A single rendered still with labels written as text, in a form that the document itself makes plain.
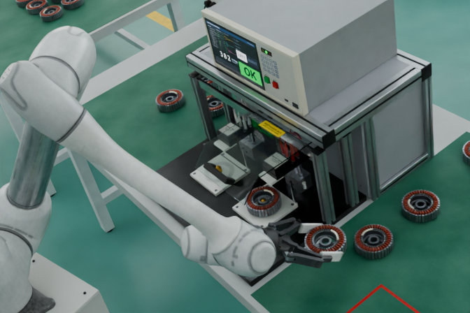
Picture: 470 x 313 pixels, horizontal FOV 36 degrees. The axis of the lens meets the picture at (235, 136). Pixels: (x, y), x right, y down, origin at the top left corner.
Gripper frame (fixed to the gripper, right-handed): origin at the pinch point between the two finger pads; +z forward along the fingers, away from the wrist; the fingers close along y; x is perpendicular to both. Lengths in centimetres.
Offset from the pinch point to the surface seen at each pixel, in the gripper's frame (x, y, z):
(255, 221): -16.5, -30.0, -2.9
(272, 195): -9.7, -34.1, 2.6
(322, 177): 8.9, -17.8, 5.1
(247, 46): 33, -48, -15
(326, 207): -1.4, -17.7, 10.5
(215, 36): 28, -65, -17
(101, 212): -96, -138, -12
